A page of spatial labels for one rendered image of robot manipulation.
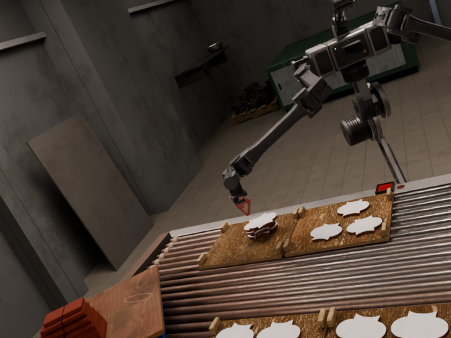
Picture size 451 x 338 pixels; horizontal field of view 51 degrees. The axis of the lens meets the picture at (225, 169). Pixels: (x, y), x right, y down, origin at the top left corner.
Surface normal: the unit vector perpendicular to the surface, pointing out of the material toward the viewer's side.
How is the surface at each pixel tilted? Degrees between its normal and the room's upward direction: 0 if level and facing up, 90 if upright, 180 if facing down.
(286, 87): 90
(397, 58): 90
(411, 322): 0
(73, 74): 90
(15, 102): 90
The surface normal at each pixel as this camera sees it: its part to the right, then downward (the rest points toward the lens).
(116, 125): -0.29, 0.41
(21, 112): 0.87, -0.26
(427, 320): -0.40, -0.87
